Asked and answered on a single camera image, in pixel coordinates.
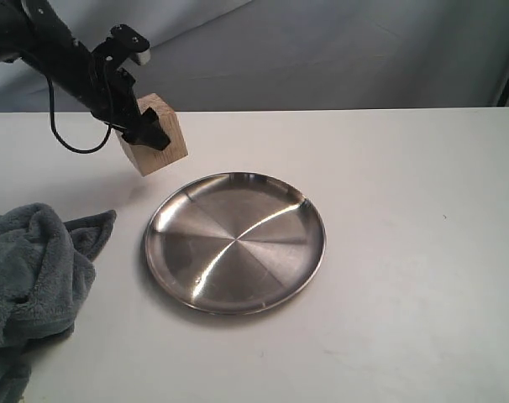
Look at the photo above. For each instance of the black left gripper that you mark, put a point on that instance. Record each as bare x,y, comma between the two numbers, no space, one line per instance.
97,80

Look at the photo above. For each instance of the light wooden cube block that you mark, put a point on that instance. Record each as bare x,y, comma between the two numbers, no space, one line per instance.
161,143

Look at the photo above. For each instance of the grey fleece towel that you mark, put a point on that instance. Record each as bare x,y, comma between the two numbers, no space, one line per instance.
46,273

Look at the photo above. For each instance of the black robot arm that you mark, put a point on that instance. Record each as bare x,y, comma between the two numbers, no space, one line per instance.
32,31

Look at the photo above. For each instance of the grey backdrop cloth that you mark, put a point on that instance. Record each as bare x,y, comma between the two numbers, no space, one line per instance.
297,55

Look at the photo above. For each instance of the round stainless steel plate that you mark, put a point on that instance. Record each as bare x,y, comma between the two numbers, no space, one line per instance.
235,243

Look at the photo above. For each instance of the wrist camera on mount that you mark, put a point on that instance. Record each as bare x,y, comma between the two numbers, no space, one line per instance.
123,43

